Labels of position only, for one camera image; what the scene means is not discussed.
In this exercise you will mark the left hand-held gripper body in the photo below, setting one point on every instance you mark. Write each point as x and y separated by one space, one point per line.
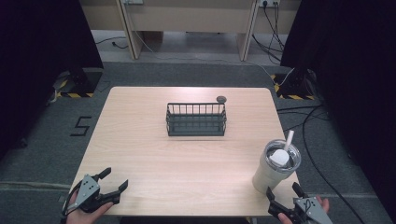
88 189

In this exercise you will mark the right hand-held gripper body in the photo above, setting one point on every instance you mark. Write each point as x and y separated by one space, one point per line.
306 211

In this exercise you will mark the white tumbler cup with straw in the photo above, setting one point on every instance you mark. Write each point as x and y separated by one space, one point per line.
275 168

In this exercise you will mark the person's right hand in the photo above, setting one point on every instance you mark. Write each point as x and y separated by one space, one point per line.
323 205

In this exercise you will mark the person's left hand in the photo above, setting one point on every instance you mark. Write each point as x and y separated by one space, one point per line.
88 216

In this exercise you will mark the black stand base striped tape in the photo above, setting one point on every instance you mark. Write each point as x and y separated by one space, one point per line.
294 87
79 84

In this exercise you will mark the dark round table grommet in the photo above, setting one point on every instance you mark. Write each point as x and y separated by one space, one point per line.
221 99

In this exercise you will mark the black curtain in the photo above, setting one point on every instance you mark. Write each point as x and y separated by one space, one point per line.
351 77
37 62

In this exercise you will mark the grey desk socket strip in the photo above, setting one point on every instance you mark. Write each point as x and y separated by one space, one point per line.
133 1

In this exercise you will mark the light wooden desk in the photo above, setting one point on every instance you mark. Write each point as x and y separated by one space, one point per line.
190 18

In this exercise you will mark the white wall power outlet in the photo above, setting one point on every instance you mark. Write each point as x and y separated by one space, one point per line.
269 2

